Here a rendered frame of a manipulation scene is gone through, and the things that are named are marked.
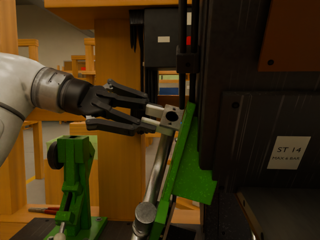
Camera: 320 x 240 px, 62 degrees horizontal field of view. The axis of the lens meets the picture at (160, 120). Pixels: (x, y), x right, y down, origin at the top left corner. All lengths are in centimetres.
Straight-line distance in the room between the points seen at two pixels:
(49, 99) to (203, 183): 34
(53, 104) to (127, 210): 46
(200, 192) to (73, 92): 31
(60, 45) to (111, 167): 1084
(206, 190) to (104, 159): 46
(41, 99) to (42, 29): 1145
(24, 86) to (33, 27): 1161
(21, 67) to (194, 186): 41
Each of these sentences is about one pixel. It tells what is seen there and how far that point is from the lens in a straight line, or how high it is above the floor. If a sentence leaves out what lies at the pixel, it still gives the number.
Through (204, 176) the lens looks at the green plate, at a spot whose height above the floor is 115.
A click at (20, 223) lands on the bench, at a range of 99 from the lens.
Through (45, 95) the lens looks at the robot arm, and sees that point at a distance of 58.
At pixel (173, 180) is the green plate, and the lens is 45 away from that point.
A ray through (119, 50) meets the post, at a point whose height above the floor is 141.
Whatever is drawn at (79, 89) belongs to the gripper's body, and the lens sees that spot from 56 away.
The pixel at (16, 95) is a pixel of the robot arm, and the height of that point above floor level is 128.
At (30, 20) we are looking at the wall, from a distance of 1232.
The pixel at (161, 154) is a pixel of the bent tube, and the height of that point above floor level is 115.
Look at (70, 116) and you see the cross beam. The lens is 98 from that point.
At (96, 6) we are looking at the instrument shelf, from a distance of 75.
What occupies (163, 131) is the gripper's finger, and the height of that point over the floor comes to 121.
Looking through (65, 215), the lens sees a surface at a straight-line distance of 72.
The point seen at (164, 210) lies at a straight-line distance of 46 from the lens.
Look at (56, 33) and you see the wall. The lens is 1175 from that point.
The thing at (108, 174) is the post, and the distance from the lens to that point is 88.
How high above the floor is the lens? 129
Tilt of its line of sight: 6 degrees down
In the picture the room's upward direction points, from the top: straight up
